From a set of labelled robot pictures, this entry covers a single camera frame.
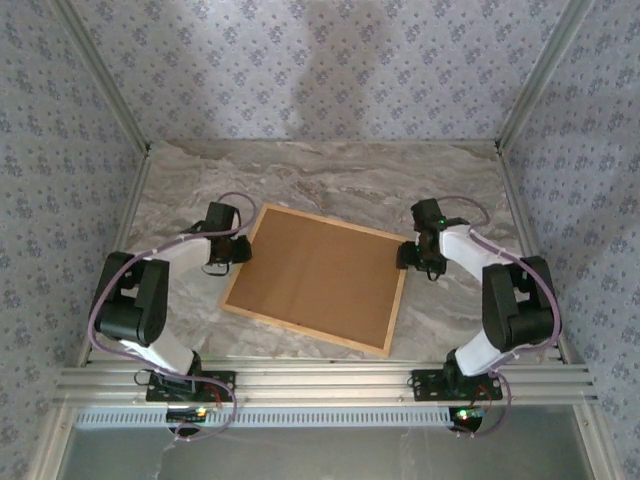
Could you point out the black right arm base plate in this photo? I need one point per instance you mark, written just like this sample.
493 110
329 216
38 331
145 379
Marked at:
427 385

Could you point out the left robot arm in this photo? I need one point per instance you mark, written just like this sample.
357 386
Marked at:
185 250

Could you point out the aluminium corner post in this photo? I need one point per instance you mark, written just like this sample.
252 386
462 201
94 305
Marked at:
107 75
540 75

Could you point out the aluminium mounting rail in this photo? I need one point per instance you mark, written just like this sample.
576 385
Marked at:
325 385

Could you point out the small circuit board with LED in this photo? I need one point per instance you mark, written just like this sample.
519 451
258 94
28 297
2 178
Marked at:
187 414
467 416

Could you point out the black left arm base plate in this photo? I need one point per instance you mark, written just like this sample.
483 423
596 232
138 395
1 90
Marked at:
220 382

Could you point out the aluminium frame leg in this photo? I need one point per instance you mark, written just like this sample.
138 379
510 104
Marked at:
50 440
595 440

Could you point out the grey metal panel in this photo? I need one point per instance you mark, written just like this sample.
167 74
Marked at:
325 460

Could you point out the brown backing board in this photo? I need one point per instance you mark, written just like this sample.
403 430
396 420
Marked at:
315 280

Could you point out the light wooden picture frame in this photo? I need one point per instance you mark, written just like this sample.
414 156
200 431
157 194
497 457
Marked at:
303 329

